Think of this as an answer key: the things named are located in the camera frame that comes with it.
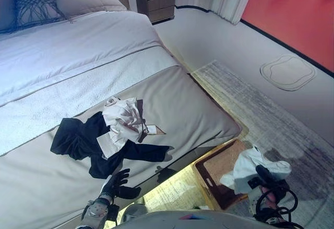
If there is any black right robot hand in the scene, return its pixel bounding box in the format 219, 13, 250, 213
255, 165, 273, 185

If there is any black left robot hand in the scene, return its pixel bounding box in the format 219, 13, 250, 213
100, 168, 142, 200

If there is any white garment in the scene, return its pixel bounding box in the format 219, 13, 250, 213
219, 147, 292, 196

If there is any beige shirt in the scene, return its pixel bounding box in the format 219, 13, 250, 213
96, 96, 166, 160

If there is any black garment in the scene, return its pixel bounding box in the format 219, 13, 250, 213
50, 111, 175, 179

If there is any brown woven basket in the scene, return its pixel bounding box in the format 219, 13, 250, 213
192, 137, 258, 211

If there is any bed with grey cover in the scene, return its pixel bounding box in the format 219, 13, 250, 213
0, 65, 242, 229

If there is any grey robot torso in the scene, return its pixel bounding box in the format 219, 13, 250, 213
114, 204, 261, 229

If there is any white irregular floor mat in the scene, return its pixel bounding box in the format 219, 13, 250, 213
259, 53, 317, 92

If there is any white textured blanket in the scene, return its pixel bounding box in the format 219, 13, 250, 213
0, 45, 184, 157

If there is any white duvet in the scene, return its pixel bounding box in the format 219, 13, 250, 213
0, 9, 164, 100

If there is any brown wooden nightstand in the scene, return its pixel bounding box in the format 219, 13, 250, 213
135, 0, 176, 26

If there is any plain beige pillow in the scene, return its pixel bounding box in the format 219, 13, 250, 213
0, 0, 18, 32
54, 0, 128, 19

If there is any fringed patterned cushion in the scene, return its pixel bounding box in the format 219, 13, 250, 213
14, 0, 77, 31

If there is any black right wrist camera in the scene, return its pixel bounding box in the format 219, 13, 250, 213
247, 178, 262, 191

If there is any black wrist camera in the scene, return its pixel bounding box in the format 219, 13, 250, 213
108, 204, 121, 221
247, 178, 262, 191

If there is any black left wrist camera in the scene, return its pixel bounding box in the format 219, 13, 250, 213
108, 204, 121, 221

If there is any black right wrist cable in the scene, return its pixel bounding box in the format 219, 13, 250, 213
254, 182, 305, 229

